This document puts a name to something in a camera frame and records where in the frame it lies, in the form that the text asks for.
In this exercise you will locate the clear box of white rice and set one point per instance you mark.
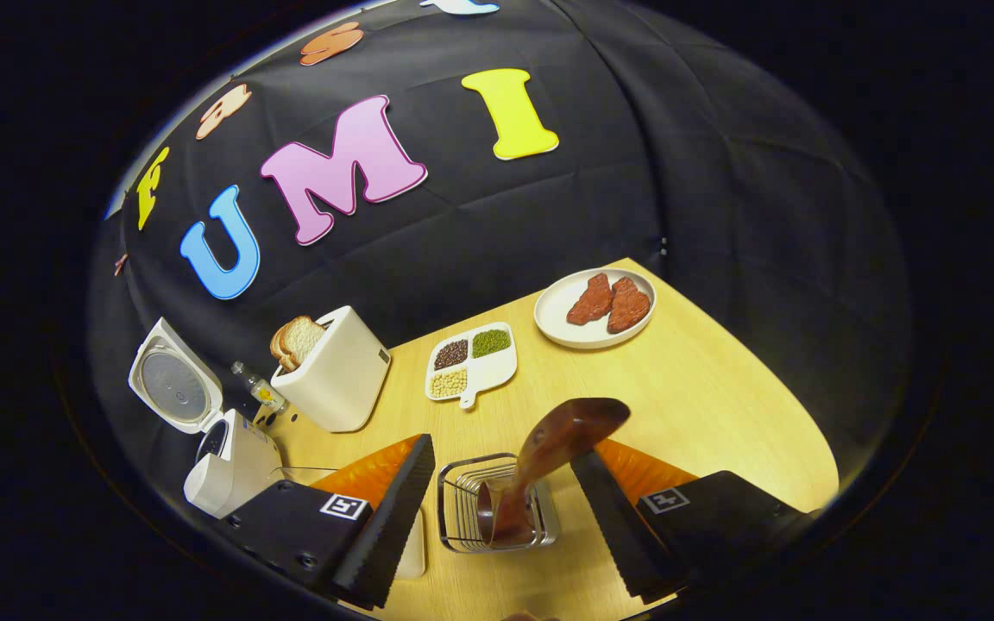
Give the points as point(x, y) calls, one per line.
point(413, 552)

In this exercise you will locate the red meat piece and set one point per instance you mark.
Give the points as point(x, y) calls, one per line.
point(592, 302)
point(629, 309)

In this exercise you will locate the white round plate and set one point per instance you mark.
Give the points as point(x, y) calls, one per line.
point(553, 310)

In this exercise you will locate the white rice cooker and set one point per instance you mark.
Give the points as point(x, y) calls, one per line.
point(234, 470)

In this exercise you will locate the black backdrop cloth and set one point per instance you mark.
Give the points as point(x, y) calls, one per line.
point(635, 172)

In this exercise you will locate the white divided bean dish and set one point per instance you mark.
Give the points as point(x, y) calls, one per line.
point(493, 371)

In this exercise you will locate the copper clip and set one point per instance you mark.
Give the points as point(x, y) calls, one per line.
point(120, 263)

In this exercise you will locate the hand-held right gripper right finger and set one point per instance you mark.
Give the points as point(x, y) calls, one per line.
point(618, 535)

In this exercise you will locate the brown wooden spoon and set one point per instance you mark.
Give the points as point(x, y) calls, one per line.
point(566, 435)

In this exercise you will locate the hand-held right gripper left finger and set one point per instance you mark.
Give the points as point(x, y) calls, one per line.
point(393, 526)

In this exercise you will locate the small glass bottle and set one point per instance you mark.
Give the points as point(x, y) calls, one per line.
point(260, 390)

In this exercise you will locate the bread slice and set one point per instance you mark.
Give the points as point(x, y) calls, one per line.
point(279, 349)
point(303, 338)

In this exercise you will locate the white toaster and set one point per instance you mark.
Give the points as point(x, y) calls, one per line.
point(342, 379)

